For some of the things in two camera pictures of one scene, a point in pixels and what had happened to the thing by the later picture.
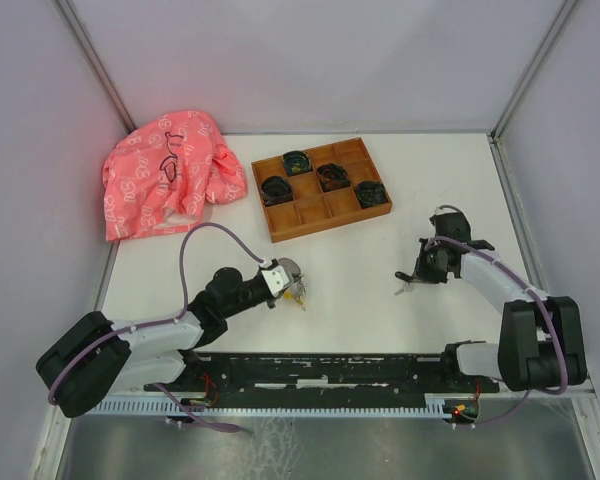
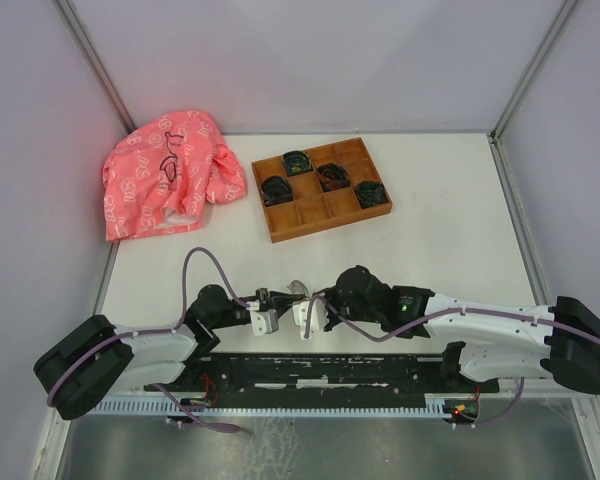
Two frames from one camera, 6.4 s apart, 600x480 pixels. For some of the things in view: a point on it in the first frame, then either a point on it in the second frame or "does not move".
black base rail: [314, 380] does not move
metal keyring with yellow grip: [300, 291] does not move
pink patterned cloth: [159, 175] does not move
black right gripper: [421, 274] -> [332, 320]
